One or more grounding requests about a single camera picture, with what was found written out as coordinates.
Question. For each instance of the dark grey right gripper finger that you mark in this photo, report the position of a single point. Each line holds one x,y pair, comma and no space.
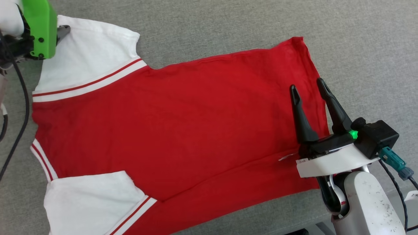
302,120
336,114

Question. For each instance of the teal right camera connector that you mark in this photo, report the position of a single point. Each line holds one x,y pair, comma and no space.
393,161

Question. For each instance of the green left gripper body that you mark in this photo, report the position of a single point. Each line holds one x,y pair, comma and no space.
40,29

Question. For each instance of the red and white t-shirt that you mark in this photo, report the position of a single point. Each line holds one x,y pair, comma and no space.
179,124

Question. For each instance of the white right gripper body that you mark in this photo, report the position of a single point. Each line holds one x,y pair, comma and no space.
333,160

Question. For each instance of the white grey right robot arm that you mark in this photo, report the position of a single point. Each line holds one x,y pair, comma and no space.
365,202

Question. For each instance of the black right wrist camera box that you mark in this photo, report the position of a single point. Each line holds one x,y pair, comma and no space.
378,138

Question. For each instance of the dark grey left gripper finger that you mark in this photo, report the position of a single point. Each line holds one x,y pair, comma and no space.
62,31

